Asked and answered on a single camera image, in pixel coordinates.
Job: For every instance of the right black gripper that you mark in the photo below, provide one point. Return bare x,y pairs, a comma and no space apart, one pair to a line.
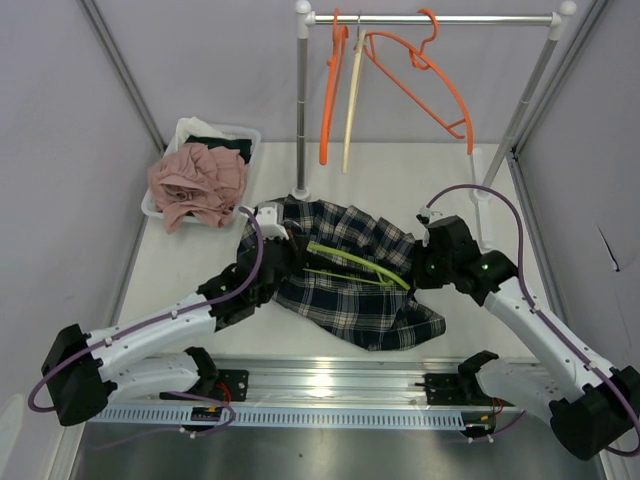
419,278

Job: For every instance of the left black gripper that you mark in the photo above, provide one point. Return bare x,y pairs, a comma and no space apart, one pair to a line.
297,255

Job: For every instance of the green hanger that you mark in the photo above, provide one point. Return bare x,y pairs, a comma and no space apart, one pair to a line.
385,277

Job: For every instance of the navy plaid skirt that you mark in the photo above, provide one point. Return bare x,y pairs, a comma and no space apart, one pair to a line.
349,300

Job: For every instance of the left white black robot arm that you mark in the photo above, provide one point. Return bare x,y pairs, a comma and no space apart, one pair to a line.
84,372

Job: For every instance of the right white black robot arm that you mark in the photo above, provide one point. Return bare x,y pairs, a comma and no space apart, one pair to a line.
586,401

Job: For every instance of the cream hanger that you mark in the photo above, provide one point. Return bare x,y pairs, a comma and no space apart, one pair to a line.
353,93

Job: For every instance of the left orange hanger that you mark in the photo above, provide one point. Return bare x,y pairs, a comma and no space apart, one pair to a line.
340,34

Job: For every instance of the pink garment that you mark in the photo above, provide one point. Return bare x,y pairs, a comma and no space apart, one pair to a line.
199,182

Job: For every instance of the dark green garment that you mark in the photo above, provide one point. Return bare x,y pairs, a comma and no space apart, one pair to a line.
243,146

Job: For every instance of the white plastic basket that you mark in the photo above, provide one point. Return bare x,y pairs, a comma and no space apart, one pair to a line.
230,132

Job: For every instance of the white cloth in basket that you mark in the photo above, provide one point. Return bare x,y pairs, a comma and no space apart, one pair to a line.
187,127

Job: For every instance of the silver clothes rack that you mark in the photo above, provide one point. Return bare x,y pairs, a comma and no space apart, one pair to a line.
414,32

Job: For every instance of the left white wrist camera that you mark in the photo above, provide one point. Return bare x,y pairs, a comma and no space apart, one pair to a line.
269,216

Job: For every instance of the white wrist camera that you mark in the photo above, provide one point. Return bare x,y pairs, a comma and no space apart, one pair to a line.
436,222
269,216

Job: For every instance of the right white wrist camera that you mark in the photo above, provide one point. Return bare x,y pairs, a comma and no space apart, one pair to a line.
436,222

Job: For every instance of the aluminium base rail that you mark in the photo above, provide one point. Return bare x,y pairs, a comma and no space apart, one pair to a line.
331,382

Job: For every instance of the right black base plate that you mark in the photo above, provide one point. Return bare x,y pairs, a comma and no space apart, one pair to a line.
452,389

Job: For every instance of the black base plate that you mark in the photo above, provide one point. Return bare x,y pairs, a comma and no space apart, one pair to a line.
452,389
227,385

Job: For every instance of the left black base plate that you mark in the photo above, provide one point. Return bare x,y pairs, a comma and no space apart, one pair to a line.
227,385

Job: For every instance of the white slotted cable duct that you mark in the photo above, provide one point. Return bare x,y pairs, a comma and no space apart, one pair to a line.
260,416

